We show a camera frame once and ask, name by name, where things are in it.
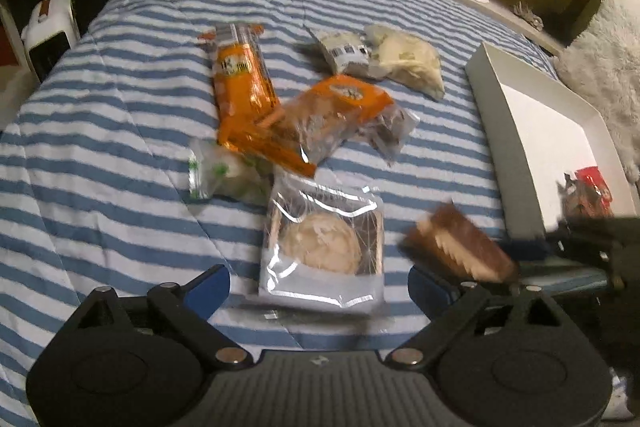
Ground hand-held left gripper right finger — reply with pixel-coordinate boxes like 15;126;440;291
382;264;588;370

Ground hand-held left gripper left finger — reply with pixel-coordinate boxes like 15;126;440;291
47;264;253;370

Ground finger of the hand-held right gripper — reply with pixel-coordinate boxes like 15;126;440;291
502;227;566;260

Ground brown snack packet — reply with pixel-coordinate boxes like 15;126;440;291
400;201;521;283

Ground green and white snack packet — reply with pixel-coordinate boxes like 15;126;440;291
187;139;273;205

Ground clear packet with round bun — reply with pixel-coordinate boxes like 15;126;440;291
257;167;386;308

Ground white cardboard box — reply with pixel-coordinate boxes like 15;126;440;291
465;41;633;240

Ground clear packet with dark snack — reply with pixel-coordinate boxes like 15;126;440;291
350;104;421;165

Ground long orange snack packet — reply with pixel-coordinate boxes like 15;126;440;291
197;23;318;178

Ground orange bread packet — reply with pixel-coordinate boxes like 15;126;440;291
260;76;396;168

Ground cream yellow snack packet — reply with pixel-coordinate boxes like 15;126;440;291
362;23;446;100

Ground white barcode snack packet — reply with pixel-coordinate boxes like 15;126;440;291
305;27;373;75

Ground red snack packet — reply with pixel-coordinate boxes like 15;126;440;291
557;166;615;220

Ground fluffy white pillow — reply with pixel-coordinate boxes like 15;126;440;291
552;0;640;182

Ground blue striped blanket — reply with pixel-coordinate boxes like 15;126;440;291
0;0;640;427

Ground small brown ornament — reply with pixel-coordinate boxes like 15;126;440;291
515;2;544;31

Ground white space heater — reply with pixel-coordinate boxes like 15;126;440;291
20;0;81;80

